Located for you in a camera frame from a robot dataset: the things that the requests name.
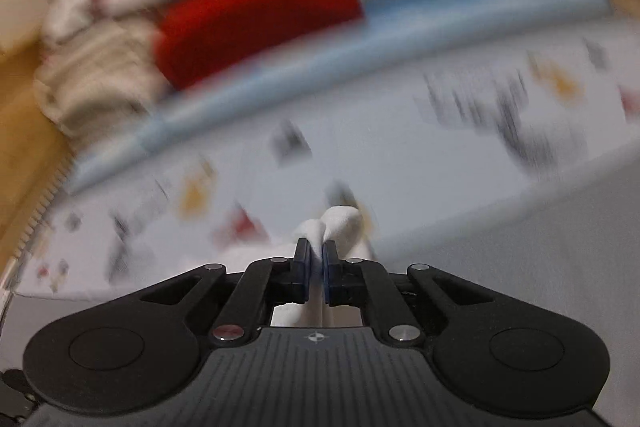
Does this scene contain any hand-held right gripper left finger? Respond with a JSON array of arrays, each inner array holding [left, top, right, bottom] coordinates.
[[140, 238, 315, 348]]

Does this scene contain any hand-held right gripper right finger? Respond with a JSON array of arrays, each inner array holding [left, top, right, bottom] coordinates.
[[322, 239, 497, 348]]

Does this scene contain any white shirt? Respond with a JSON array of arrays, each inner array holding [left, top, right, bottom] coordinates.
[[220, 205, 382, 328]]

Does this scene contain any red knit sweater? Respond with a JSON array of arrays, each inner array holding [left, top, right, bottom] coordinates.
[[152, 0, 366, 94]]

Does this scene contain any light blue quilt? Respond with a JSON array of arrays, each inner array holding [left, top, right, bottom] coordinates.
[[65, 0, 612, 194]]

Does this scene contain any cream knit cloth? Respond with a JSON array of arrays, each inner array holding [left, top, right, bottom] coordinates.
[[34, 14, 171, 138]]

